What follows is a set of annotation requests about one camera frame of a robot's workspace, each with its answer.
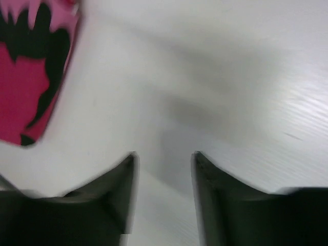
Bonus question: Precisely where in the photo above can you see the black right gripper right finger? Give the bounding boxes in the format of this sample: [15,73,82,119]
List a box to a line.
[192,152,327,245]

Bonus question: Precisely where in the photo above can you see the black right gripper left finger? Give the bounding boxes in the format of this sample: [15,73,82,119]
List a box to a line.
[1,152,139,245]

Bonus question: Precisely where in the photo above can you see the pink camouflage trousers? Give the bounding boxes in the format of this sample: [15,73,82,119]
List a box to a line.
[1,1,81,146]

